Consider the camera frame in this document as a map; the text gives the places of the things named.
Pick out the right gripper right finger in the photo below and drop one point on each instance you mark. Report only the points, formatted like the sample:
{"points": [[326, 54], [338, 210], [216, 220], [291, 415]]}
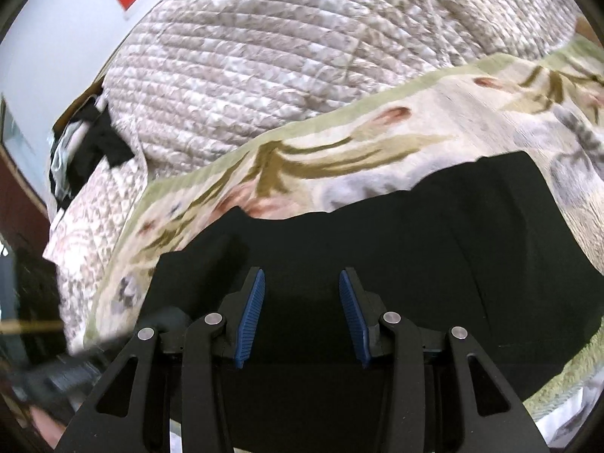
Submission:
{"points": [[443, 393]]}

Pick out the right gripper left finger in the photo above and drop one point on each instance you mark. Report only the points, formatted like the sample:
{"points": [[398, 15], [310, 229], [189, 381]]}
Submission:
{"points": [[219, 340]]}

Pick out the black pants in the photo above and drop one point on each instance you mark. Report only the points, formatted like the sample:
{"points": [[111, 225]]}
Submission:
{"points": [[482, 245]]}

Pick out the person's left hand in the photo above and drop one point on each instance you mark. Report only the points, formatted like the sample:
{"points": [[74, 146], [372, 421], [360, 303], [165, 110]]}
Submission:
{"points": [[49, 429]]}

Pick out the dark wooden cabinet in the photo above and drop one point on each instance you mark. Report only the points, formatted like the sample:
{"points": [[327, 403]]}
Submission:
{"points": [[24, 222]]}

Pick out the dark clothes pile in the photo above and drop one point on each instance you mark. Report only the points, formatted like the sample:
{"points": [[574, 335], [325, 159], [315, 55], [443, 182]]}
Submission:
{"points": [[87, 139]]}

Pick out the floral fleece blanket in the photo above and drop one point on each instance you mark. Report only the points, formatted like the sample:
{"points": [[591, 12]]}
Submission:
{"points": [[551, 109]]}

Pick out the quilted floral bedspread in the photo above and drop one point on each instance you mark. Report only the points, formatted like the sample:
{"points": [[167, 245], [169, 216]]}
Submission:
{"points": [[196, 79]]}

